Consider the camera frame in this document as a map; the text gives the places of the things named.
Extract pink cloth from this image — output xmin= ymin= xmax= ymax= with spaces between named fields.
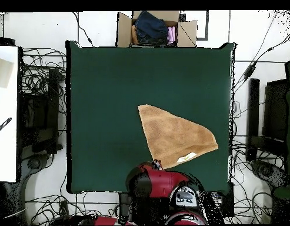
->
xmin=166 ymin=26 xmax=176 ymax=46

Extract white side table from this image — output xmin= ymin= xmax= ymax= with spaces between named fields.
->
xmin=0 ymin=45 xmax=19 ymax=183

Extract black power adapter cable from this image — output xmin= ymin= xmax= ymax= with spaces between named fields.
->
xmin=234 ymin=26 xmax=290 ymax=82

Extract black equipment rack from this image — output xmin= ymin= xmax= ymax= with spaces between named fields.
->
xmin=18 ymin=67 xmax=61 ymax=155

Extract black power strip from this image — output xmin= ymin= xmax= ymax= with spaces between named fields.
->
xmin=223 ymin=181 xmax=235 ymax=218

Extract dark green table cloth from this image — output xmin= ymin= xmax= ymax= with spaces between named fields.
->
xmin=65 ymin=41 xmax=236 ymax=195

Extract black ridged strap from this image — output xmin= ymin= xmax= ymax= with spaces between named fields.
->
xmin=0 ymin=117 xmax=13 ymax=137

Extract black metal frame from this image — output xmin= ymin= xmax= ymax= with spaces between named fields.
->
xmin=245 ymin=78 xmax=289 ymax=163

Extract brown cardboard box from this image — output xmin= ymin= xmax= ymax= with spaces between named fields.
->
xmin=116 ymin=10 xmax=198 ymax=48

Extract blue denim jeans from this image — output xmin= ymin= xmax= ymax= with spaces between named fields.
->
xmin=134 ymin=10 xmax=170 ymax=45

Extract beige paper sheet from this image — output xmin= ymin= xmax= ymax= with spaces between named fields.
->
xmin=0 ymin=56 xmax=14 ymax=89

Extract tan terry towel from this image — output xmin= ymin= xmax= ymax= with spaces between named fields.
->
xmin=137 ymin=104 xmax=219 ymax=170

